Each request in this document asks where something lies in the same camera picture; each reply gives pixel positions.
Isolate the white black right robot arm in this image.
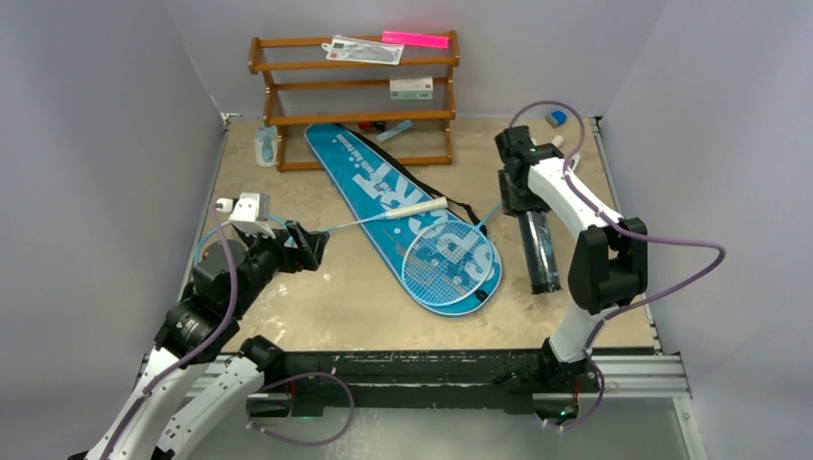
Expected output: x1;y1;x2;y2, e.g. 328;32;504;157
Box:
495;126;648;390

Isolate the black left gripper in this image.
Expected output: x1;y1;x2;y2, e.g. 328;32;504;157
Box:
230;218;327;314

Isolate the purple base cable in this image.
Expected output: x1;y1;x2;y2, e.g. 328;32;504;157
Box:
244;371;356;447

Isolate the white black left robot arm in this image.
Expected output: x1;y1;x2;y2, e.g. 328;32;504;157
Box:
77;218;330;459

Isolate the wooden shelf rack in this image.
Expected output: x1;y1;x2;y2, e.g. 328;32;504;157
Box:
247;31;460;172

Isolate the blue racket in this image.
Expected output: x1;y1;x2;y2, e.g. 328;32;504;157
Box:
193;196;450;268
401;219;501;315

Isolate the white green small box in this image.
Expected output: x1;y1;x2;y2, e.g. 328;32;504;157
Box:
389;77;434;101

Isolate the red black stamp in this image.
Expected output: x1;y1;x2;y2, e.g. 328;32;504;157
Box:
357;121;386;133

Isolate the blue white eraser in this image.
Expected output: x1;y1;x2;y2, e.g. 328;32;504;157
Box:
546;110;568;128

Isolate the blue racket bag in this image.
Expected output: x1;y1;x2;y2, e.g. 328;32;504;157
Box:
304;124;491;317

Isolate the pink ruler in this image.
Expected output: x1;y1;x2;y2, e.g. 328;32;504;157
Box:
382;31;451;49

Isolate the blue white packaged item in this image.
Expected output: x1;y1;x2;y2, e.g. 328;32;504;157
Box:
254;126;278;168

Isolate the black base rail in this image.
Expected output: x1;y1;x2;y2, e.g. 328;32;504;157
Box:
223;347;662;419

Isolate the black shuttlecock tube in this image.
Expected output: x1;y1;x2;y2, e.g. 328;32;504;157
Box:
518;211;562;294

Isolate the white plastic package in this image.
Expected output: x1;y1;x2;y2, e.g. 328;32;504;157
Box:
321;35;405;66

